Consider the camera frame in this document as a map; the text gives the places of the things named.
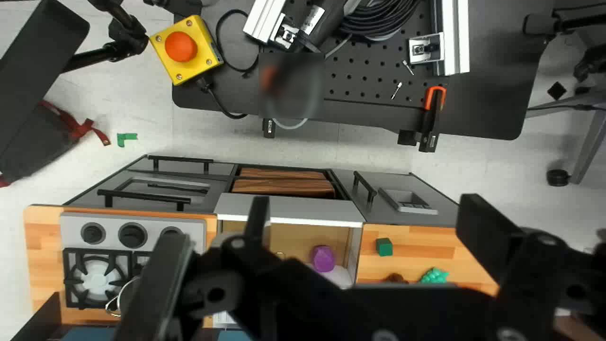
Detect wooden toy kitchen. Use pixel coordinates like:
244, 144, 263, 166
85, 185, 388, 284
22, 151, 502, 329

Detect teal storage bin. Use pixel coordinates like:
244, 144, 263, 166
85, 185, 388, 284
58, 322, 128, 341

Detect red strap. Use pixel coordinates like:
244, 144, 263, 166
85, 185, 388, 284
39, 98, 113, 147

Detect teal toy grapes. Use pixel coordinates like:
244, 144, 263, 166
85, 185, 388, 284
418, 265, 452, 286

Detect orange black bar clamp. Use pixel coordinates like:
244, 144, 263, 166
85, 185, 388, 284
395, 83, 450, 153
259, 64, 284, 138

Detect black tripod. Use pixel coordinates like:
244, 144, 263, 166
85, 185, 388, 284
60, 0, 166, 72

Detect black ribbed cable connector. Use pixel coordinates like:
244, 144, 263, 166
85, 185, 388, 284
269, 0, 350, 98

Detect black emergency stop cable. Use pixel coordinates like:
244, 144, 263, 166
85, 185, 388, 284
195, 7, 263, 121

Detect white toy sink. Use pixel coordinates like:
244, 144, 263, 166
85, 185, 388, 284
214, 191, 367, 291

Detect yellow emergency stop button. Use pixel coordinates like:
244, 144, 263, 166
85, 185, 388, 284
149, 13, 225, 87

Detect grey toy stove top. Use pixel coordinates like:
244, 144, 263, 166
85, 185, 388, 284
58, 210, 217, 312

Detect black case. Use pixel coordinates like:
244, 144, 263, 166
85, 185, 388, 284
0, 0, 91, 185

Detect green L-shaped block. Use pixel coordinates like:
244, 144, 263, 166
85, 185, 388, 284
115, 128, 140, 149

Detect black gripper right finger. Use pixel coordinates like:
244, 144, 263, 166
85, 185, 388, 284
456, 191, 606, 341

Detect green toy cube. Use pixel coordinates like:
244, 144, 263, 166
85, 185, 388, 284
375, 236, 395, 257

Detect grey office chair base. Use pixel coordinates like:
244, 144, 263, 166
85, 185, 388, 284
520, 0, 606, 189

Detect black cable coil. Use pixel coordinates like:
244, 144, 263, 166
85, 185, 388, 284
339, 0, 431, 41

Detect black perforated mounting table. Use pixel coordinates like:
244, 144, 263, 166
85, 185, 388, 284
170, 0, 539, 142

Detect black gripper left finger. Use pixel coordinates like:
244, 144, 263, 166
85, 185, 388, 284
115, 195, 280, 341

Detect grey cable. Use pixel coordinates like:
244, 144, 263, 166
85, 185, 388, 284
265, 34, 356, 132

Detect aluminium extrusion profile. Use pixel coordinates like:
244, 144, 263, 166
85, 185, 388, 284
240, 0, 306, 47
433, 0, 473, 77

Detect aluminium corner bracket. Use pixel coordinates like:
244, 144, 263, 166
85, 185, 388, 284
407, 32, 445, 66

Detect purple toy vegetable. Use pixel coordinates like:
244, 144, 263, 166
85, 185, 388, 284
308, 244, 339, 274

